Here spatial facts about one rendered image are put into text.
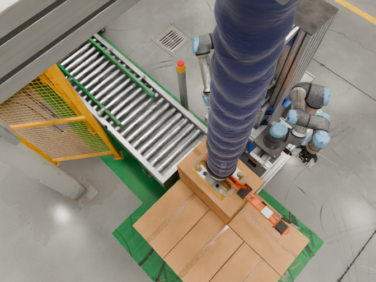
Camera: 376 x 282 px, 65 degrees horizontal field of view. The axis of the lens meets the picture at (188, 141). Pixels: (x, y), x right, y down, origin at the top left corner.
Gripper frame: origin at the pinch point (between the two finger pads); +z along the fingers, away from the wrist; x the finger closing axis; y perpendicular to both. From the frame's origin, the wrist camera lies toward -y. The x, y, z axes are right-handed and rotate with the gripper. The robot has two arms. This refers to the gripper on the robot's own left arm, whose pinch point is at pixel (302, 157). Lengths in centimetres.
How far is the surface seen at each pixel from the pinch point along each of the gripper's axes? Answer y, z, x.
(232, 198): 36, 58, -18
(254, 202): 30, 43, -4
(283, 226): 30, 42, 21
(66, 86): 70, 1, -151
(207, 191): 45, 58, -36
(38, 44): 84, -147, -34
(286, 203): -21, 152, 21
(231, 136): 37, -44, -31
